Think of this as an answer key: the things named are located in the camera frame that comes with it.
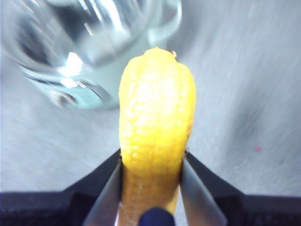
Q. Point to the yellow corn cob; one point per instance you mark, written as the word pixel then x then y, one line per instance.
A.
pixel 155 117

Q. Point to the pale green electric pot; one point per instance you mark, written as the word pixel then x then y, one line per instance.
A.
pixel 103 84

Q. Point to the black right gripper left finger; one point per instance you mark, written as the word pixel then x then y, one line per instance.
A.
pixel 70 209

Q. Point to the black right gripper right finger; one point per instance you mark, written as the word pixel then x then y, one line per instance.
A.
pixel 225 209

